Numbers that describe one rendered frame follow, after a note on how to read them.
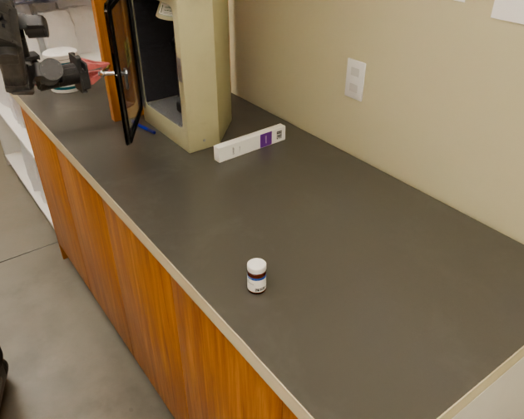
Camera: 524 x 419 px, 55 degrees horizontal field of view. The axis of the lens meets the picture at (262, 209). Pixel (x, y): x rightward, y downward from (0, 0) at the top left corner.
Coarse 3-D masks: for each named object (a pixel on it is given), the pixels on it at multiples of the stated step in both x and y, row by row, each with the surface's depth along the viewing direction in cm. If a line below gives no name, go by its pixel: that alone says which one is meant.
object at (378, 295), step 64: (64, 128) 172; (256, 128) 173; (128, 192) 138; (192, 192) 138; (256, 192) 138; (320, 192) 138; (384, 192) 138; (192, 256) 114; (256, 256) 114; (320, 256) 114; (384, 256) 114; (448, 256) 114; (512, 256) 114; (256, 320) 98; (320, 320) 98; (384, 320) 98; (448, 320) 98; (512, 320) 98; (320, 384) 85; (384, 384) 85; (448, 384) 85
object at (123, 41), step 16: (112, 16) 134; (128, 32) 154; (112, 48) 133; (128, 48) 153; (112, 64) 135; (128, 64) 153; (128, 80) 152; (128, 96) 151; (128, 112) 150; (128, 144) 149
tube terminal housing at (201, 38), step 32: (160, 0) 139; (192, 0) 135; (224, 0) 152; (192, 32) 139; (224, 32) 155; (192, 64) 143; (224, 64) 159; (192, 96) 148; (224, 96) 163; (160, 128) 169; (192, 128) 153; (224, 128) 167
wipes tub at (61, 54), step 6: (54, 48) 200; (60, 48) 200; (66, 48) 200; (72, 48) 200; (42, 54) 194; (48, 54) 194; (54, 54) 194; (60, 54) 194; (66, 54) 194; (60, 60) 193; (66, 60) 194; (54, 90) 200; (60, 90) 199; (66, 90) 199; (72, 90) 201; (78, 90) 202
